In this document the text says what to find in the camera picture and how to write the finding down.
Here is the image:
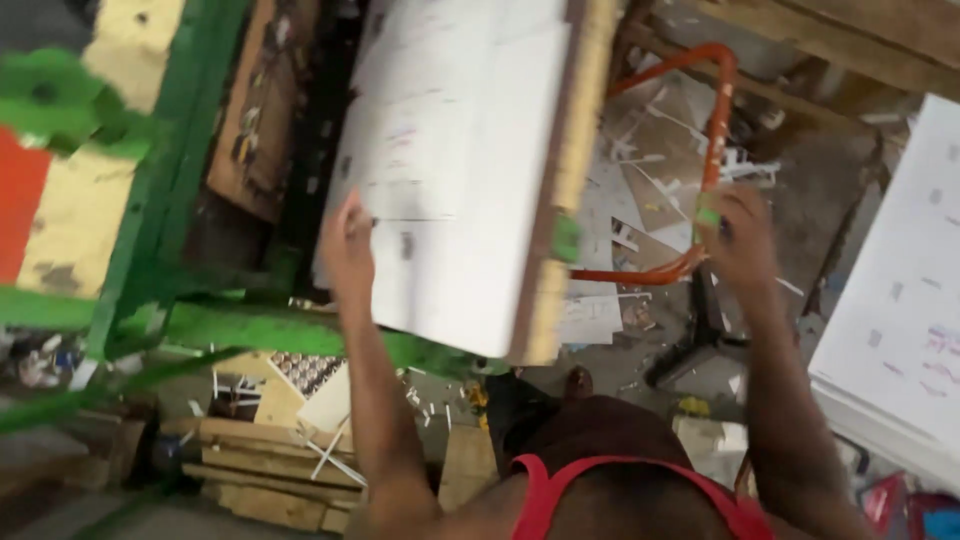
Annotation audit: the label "person's right hand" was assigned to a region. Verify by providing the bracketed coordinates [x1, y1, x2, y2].
[693, 183, 783, 295]

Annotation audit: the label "person's left hand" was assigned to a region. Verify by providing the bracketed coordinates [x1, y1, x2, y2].
[318, 187, 377, 303]

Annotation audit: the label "heap of paper scraps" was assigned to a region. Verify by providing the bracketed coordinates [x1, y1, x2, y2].
[558, 51, 805, 348]

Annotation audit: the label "black metal stand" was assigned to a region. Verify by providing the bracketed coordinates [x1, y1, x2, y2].
[643, 262, 753, 389]

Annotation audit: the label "brown cardboard sheet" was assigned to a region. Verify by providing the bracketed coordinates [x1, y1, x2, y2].
[205, 0, 322, 224]

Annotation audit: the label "green metal cutting machine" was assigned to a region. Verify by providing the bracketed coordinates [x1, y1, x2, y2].
[0, 0, 513, 438]

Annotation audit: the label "patterned card sheet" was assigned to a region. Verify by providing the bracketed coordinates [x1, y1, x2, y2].
[268, 352, 348, 400]

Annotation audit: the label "wooden board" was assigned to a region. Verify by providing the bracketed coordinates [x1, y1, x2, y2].
[508, 0, 625, 367]

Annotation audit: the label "stack of printed white sheets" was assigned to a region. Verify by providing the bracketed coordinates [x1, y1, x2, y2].
[807, 93, 960, 495]

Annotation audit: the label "wooden beams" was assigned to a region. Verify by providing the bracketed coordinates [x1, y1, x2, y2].
[621, 0, 960, 103]

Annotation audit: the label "person's foot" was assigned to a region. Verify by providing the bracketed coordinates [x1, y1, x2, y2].
[562, 365, 595, 404]

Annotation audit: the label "dark shorts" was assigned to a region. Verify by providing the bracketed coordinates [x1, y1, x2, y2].
[486, 373, 680, 481]

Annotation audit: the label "cream and orange panel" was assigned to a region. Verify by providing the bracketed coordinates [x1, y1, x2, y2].
[0, 0, 186, 298]

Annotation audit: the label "wooden pallet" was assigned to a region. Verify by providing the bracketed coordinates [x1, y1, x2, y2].
[159, 414, 370, 535]

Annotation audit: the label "wooden plank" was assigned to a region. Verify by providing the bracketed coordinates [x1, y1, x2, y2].
[437, 423, 501, 513]

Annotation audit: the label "red tank top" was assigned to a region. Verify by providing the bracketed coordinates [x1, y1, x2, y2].
[510, 453, 775, 540]

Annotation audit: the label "red plastic bag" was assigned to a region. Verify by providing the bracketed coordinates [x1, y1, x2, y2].
[857, 471, 960, 540]

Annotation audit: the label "orange metal tube frame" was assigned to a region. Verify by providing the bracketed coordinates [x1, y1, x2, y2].
[570, 42, 740, 287]

